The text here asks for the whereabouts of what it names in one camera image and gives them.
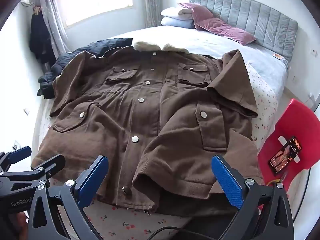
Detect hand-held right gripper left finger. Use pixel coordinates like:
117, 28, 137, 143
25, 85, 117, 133
27, 155, 109, 240

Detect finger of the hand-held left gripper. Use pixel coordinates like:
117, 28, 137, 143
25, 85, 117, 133
30, 154, 66, 181
0, 146, 32, 173

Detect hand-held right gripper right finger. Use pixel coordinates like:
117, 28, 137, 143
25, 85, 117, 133
211, 154, 295, 240

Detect brown jacket with fur collar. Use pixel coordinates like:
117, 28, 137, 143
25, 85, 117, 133
31, 39, 264, 217

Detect person's left forearm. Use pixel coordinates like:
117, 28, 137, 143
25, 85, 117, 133
0, 211, 28, 240

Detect dark hanging clothes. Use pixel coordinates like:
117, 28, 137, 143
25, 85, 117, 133
29, 12, 57, 64

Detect black smartphone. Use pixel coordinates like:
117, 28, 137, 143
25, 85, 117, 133
268, 137, 302, 174

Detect bed with cherry print sheet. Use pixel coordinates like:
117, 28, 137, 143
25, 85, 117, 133
31, 62, 279, 240

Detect black cushion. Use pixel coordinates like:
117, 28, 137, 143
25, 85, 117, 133
37, 38, 133, 100

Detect red plastic chair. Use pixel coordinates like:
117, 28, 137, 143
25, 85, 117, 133
257, 99, 320, 198

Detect pale grey bedspread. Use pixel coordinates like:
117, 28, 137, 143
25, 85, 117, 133
107, 26, 289, 98

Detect grey patterned curtain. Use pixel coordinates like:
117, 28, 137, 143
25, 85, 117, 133
141, 0, 163, 28
37, 0, 71, 53

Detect pink velvet pillow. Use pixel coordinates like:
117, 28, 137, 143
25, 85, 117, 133
178, 2, 214, 30
197, 17, 257, 46

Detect grey padded headboard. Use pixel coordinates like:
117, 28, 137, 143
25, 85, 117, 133
189, 0, 299, 63

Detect light blue pillow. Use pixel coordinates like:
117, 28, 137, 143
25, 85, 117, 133
161, 17, 195, 29

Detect window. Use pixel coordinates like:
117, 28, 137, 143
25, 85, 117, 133
56, 0, 134, 27

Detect white folded blanket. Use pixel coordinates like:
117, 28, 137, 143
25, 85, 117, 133
160, 6, 194, 20

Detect black cable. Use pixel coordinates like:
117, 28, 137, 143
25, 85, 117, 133
146, 226, 190, 240

